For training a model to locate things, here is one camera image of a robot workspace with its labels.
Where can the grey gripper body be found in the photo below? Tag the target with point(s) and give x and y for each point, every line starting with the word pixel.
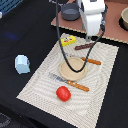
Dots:
pixel 88 38

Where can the yellow butter box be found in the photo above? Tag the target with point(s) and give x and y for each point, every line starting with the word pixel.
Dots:
pixel 68 40

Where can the light blue carton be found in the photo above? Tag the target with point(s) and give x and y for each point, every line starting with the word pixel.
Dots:
pixel 22 64

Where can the brown toy sausage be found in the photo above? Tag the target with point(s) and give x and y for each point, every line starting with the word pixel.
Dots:
pixel 83 46

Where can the red toy tomato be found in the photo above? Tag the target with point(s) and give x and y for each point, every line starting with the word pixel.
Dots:
pixel 63 93

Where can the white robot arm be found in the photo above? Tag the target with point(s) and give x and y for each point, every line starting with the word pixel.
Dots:
pixel 91 12

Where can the brown toy stove board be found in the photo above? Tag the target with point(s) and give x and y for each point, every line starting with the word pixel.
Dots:
pixel 113 31

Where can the small grey pot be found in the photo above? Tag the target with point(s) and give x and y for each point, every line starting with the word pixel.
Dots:
pixel 70 11

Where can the beige woven placemat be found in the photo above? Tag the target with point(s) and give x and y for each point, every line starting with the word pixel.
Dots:
pixel 83 108

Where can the knife with orange handle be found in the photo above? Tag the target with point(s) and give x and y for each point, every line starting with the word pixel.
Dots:
pixel 83 59

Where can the fork with orange handle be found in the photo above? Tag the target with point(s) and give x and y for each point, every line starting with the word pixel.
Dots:
pixel 76 85

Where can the blue wire basket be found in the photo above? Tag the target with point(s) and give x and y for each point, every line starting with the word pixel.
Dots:
pixel 8 5

